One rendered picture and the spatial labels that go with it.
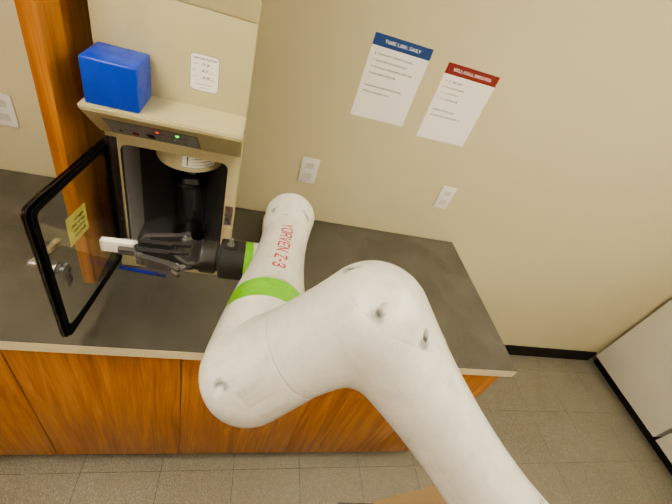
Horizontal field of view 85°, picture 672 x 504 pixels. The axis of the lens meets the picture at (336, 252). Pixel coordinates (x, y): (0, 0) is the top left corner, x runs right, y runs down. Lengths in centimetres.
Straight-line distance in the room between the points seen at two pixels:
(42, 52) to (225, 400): 74
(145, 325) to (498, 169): 147
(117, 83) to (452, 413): 81
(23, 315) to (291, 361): 98
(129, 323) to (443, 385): 95
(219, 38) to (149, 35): 14
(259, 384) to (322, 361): 7
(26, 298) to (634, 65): 212
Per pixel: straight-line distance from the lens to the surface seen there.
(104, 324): 121
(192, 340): 115
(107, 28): 98
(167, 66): 97
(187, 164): 108
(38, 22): 93
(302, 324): 38
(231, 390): 42
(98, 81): 90
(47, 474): 207
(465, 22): 146
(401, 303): 35
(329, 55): 137
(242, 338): 42
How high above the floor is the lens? 190
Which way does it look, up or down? 39 degrees down
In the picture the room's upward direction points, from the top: 21 degrees clockwise
